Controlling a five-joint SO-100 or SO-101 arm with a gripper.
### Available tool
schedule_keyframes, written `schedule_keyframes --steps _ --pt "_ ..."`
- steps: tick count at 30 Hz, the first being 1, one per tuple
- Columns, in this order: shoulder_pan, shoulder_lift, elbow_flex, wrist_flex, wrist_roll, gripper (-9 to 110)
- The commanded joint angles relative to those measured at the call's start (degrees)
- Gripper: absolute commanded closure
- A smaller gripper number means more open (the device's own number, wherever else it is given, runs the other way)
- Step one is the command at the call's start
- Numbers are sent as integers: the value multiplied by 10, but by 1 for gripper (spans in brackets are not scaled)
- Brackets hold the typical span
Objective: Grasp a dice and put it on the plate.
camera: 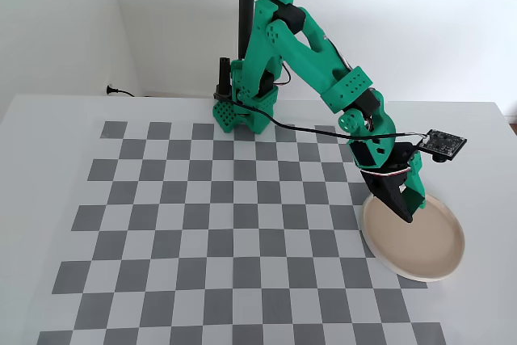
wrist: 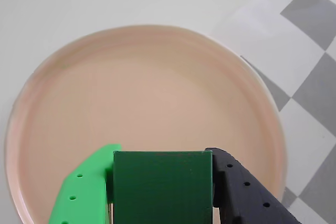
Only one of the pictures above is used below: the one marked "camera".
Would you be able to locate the grey white checkerboard mat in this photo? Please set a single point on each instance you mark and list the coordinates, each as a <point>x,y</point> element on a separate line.
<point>242,264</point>

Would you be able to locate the beige round plate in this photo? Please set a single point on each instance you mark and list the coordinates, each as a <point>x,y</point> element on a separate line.
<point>416,248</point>

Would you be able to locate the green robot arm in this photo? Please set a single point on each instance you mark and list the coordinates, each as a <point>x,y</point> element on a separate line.
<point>307,54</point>

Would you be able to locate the black green gripper body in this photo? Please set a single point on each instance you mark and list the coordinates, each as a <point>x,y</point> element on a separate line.
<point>388,188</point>

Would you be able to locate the black table clamp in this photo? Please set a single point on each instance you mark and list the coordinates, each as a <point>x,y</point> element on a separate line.
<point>223,78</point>

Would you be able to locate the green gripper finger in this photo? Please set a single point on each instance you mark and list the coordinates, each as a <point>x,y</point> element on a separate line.
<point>417,179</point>

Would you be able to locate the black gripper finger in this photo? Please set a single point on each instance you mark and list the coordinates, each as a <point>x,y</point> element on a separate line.
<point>393,199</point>

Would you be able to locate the black wrist camera board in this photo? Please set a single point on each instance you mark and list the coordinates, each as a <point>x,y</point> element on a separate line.
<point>444,144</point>

